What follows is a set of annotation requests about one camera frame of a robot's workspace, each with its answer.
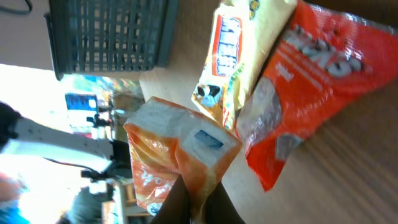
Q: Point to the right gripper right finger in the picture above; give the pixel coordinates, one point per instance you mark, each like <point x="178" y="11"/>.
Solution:
<point x="220" y="209"/>

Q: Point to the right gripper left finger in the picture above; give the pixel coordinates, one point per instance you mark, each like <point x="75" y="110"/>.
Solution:
<point x="176" y="207"/>

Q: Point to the orange tissue pack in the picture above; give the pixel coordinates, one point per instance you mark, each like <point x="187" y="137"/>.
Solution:
<point x="167" y="141"/>

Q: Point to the yellow wet wipes pack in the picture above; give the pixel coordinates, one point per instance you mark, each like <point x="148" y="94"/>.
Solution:
<point x="243" y="33"/>

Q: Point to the red snack bag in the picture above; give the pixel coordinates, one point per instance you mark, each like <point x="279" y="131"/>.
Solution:
<point x="324" y="60"/>

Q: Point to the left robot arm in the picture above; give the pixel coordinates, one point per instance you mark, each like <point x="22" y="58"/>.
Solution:
<point x="22" y="136"/>

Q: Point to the grey plastic mesh basket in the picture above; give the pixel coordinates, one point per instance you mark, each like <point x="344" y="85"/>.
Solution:
<point x="91" y="36"/>

